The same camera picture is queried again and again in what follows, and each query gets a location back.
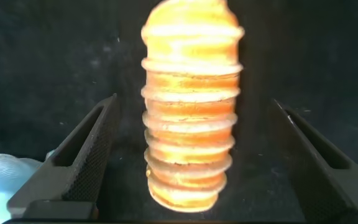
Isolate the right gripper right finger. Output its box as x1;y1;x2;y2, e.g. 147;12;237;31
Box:
268;98;358;224

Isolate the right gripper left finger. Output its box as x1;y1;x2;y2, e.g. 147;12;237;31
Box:
6;93;121;220

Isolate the striped spiral bread roll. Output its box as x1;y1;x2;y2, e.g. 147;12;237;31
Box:
140;0;246;214

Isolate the black table cloth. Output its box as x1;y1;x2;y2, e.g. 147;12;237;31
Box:
0;0;358;224

